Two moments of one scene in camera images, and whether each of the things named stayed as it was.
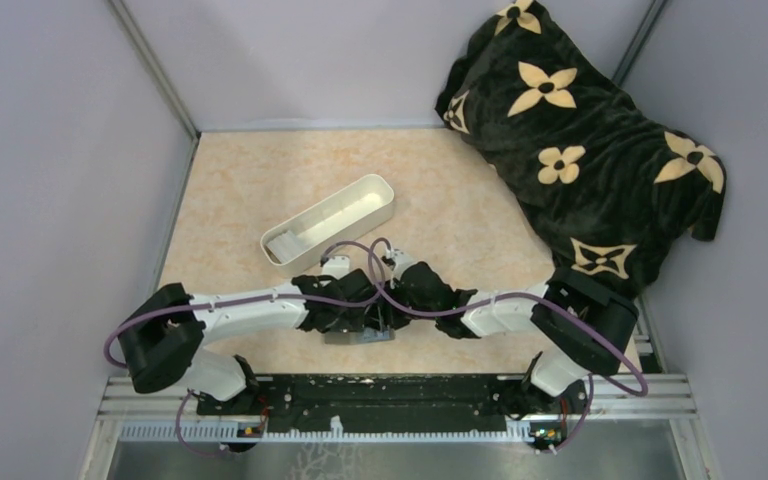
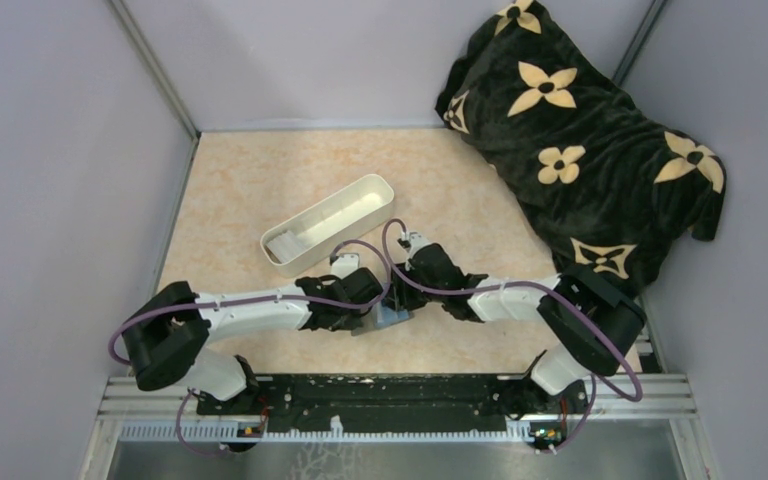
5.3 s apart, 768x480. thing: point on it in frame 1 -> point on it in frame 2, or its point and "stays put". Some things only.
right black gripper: [399, 321] -> [402, 300]
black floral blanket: [615, 193] stays put
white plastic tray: [326, 222] stays put
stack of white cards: [285, 246] stays put
